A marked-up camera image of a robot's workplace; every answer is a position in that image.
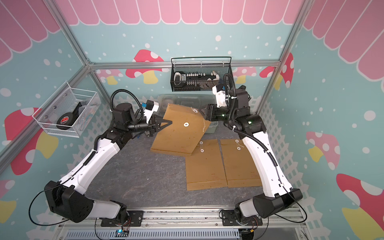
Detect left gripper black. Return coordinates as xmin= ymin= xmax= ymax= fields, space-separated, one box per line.
xmin=126 ymin=114 xmax=172 ymax=137

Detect brown file bag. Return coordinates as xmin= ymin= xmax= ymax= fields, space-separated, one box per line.
xmin=151 ymin=104 xmax=211 ymax=157
xmin=186 ymin=139 xmax=228 ymax=191
xmin=220 ymin=139 xmax=262 ymax=188

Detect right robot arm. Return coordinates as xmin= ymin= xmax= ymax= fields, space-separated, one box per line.
xmin=200 ymin=74 xmax=303 ymax=225

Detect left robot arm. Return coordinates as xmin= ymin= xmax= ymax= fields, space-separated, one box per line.
xmin=43 ymin=89 xmax=172 ymax=227

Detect clear plastic storage box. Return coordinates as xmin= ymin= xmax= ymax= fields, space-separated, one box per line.
xmin=158 ymin=94 xmax=216 ymax=117

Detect black power strip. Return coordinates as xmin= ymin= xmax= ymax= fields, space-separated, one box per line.
xmin=171 ymin=72 xmax=220 ymax=91

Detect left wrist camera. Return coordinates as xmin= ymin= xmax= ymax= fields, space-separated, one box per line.
xmin=142 ymin=100 xmax=159 ymax=124

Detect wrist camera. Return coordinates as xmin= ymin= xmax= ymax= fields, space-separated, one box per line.
xmin=212 ymin=84 xmax=228 ymax=108
xmin=142 ymin=100 xmax=159 ymax=124

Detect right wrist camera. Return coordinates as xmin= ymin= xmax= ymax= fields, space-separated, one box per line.
xmin=212 ymin=84 xmax=228 ymax=108

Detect black wire mesh basket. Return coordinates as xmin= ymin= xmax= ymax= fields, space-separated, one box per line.
xmin=170 ymin=57 xmax=232 ymax=92

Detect white wire mesh basket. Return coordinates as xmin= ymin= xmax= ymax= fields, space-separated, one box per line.
xmin=32 ymin=82 xmax=101 ymax=138

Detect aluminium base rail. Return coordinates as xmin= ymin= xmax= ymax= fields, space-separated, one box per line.
xmin=53 ymin=206 xmax=311 ymax=240

